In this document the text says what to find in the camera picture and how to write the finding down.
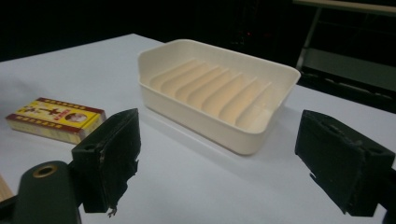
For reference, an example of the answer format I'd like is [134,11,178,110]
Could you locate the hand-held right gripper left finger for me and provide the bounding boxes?
[71,107,142,217]

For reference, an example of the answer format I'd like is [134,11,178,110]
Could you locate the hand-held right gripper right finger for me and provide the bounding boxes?
[294,109,396,217]

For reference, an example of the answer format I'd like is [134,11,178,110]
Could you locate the yellow and red soap box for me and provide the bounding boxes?
[5,97,107,146]

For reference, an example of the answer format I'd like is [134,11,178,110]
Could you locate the cream plastic soap dish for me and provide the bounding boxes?
[136,38,302,156]

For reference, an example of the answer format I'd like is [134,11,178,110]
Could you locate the metal rack with shelf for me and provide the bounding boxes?
[292,0,396,114]

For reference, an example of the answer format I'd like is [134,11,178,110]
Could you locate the light wooden board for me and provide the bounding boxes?
[0,175,15,203]

